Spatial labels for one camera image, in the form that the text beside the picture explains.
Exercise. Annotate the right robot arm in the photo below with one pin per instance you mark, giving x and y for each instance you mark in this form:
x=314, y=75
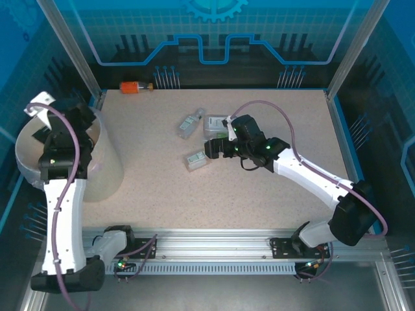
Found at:
x=311, y=178

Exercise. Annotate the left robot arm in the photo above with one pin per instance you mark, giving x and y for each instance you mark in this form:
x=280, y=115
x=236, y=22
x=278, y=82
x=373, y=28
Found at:
x=65, y=226

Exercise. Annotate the clear plastic bin liner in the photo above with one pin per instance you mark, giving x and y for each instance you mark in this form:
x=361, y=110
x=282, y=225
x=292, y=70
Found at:
x=29, y=181

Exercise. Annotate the white round bin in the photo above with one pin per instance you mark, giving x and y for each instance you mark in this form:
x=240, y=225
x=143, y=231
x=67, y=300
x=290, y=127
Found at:
x=107, y=181

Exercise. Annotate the small clear green-label bottle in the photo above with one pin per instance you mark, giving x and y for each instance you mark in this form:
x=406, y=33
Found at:
x=189, y=124
x=196, y=160

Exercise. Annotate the square clear white-label bottle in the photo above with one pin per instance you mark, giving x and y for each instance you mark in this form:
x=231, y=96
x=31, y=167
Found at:
x=212, y=124

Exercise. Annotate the orange-label bottle yellow cap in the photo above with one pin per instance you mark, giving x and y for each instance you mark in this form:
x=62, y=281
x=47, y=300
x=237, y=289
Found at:
x=129, y=87

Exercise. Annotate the aluminium side rail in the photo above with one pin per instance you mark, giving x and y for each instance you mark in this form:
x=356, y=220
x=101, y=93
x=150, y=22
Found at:
x=347, y=145
x=99, y=100

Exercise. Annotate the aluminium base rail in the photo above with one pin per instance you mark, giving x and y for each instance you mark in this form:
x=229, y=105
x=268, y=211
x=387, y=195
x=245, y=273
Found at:
x=210, y=243

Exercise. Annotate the aluminium frame post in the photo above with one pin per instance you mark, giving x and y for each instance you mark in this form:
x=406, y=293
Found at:
x=69, y=48
x=353, y=48

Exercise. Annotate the black mount plate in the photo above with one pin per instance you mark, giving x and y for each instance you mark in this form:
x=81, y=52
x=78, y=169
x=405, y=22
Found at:
x=146, y=247
x=282, y=247

